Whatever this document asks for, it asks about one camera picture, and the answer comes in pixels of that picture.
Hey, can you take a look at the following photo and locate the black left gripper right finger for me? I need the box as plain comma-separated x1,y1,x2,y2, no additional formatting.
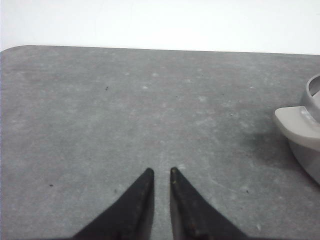
170,167,248,240

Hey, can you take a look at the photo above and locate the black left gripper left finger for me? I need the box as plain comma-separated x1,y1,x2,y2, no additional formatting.
72,168,155,240

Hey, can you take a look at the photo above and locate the stainless steel steamer pot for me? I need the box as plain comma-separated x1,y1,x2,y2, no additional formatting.
274,75,320,183

